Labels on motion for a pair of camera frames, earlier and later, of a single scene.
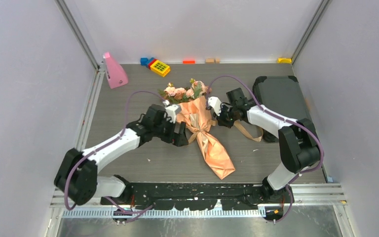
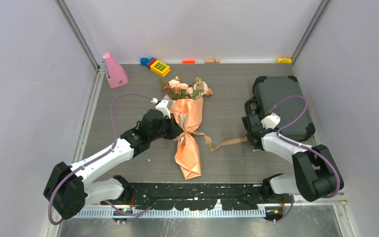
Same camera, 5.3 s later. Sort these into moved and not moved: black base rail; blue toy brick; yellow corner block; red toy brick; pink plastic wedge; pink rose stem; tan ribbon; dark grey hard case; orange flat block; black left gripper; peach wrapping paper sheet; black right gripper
Moved: black right gripper; pink rose stem; peach wrapping paper sheet; tan ribbon
Not moved: red toy brick; blue toy brick; dark grey hard case; black base rail; orange flat block; pink plastic wedge; black left gripper; yellow corner block
